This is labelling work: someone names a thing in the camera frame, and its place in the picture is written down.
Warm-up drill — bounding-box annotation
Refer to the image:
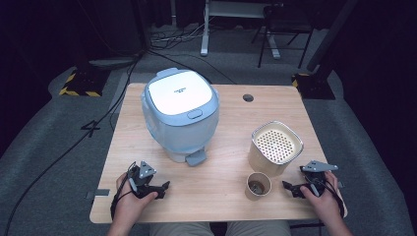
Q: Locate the person's leg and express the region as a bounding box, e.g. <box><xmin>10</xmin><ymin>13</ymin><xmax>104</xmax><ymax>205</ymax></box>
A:
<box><xmin>149</xmin><ymin>221</ymin><xmax>211</xmax><ymax>236</ymax></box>
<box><xmin>225</xmin><ymin>219</ymin><xmax>292</xmax><ymax>236</ymax></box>

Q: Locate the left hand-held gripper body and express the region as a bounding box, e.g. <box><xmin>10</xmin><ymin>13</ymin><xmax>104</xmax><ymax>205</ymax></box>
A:
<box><xmin>127</xmin><ymin>160</ymin><xmax>165</xmax><ymax>200</ymax></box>

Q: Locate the person's left hand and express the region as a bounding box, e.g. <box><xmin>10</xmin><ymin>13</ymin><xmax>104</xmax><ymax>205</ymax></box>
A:
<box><xmin>112</xmin><ymin>172</ymin><xmax>159</xmax><ymax>228</ymax></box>

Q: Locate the grey flat stand base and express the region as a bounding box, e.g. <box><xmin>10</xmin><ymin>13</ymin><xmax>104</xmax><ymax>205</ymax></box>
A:
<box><xmin>88</xmin><ymin>56</ymin><xmax>138</xmax><ymax>69</ymax></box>

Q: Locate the blue and white rice cooker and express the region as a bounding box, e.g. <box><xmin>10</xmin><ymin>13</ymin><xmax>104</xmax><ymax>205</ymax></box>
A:
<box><xmin>141</xmin><ymin>67</ymin><xmax>220</xmax><ymax>167</ymax></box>

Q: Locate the black chair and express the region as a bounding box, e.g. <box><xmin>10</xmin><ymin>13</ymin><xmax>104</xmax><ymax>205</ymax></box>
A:
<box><xmin>250</xmin><ymin>2</ymin><xmax>317</xmax><ymax>70</ymax></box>

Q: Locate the person's right hand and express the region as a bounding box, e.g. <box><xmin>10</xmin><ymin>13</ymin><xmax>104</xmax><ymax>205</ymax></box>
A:
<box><xmin>299</xmin><ymin>170</ymin><xmax>344</xmax><ymax>228</ymax></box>

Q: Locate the person's right leg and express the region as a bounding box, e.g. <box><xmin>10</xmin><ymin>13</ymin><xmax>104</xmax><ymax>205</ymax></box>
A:
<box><xmin>225</xmin><ymin>219</ymin><xmax>292</xmax><ymax>236</ymax></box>

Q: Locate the black yellow striped stand base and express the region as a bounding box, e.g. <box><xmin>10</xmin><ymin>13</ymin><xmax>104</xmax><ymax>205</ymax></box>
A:
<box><xmin>291</xmin><ymin>72</ymin><xmax>336</xmax><ymax>100</ymax></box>
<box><xmin>58</xmin><ymin>67</ymin><xmax>111</xmax><ymax>98</ymax></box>

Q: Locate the brown paper cup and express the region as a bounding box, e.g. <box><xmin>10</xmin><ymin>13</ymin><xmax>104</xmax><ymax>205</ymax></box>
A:
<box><xmin>245</xmin><ymin>171</ymin><xmax>272</xmax><ymax>202</ymax></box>

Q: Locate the bundle of floor cables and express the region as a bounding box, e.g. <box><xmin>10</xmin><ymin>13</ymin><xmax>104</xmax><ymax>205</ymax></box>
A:
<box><xmin>149</xmin><ymin>19</ymin><xmax>206</xmax><ymax>43</ymax></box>

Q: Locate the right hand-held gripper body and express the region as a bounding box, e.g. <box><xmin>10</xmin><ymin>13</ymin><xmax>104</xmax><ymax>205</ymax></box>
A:
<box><xmin>298</xmin><ymin>159</ymin><xmax>339</xmax><ymax>198</ymax></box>

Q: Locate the person's left leg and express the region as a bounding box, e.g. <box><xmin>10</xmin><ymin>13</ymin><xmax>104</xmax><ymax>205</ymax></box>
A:
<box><xmin>149</xmin><ymin>221</ymin><xmax>211</xmax><ymax>236</ymax></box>

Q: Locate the black slanted stand post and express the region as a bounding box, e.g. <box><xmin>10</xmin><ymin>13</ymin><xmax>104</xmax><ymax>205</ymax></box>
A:
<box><xmin>306</xmin><ymin>0</ymin><xmax>359</xmax><ymax>74</ymax></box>

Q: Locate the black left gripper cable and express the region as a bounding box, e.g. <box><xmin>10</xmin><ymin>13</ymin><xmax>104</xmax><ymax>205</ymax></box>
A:
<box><xmin>109</xmin><ymin>160</ymin><xmax>138</xmax><ymax>221</ymax></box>

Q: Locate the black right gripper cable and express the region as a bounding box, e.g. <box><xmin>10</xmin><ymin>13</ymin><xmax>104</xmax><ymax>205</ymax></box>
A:
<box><xmin>323</xmin><ymin>178</ymin><xmax>346</xmax><ymax>219</ymax></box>

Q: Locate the beige pot with perforated insert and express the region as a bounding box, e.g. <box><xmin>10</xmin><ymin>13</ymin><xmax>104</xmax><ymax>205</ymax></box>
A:
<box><xmin>248</xmin><ymin>120</ymin><xmax>305</xmax><ymax>178</ymax></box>

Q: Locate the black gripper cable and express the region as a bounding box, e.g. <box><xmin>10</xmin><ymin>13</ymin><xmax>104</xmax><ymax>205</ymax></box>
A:
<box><xmin>109</xmin><ymin>160</ymin><xmax>138</xmax><ymax>221</ymax></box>
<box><xmin>323</xmin><ymin>178</ymin><xmax>346</xmax><ymax>219</ymax></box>

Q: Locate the white desk frame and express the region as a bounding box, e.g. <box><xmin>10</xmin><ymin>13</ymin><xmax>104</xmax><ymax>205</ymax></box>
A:
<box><xmin>200</xmin><ymin>0</ymin><xmax>282</xmax><ymax>60</ymax></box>

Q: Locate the long black floor cable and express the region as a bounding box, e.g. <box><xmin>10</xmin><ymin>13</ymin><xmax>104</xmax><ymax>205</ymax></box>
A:
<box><xmin>2</xmin><ymin>53</ymin><xmax>144</xmax><ymax>236</ymax></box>

